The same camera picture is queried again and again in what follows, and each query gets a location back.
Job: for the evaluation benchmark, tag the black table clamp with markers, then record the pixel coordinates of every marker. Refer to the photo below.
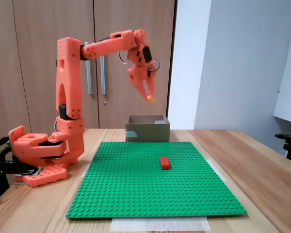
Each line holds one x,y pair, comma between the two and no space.
4,167

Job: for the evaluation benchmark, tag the open cardboard box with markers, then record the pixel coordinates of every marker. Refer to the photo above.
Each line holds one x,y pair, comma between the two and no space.
150,132

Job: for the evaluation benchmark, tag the red lego block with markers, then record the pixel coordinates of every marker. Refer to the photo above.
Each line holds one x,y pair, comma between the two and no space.
165,163

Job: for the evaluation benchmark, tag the green lego baseplate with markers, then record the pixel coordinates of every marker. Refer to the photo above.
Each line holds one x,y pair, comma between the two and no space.
155,189

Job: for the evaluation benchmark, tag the yellow lego block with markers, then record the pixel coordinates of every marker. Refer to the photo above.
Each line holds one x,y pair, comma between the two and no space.
151,99

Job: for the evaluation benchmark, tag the translucent masking tape strip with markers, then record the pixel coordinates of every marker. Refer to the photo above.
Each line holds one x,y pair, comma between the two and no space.
219,171
160,224
87,167

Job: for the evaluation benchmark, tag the wooden cabinet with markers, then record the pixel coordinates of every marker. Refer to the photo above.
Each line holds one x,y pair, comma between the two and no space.
26,48

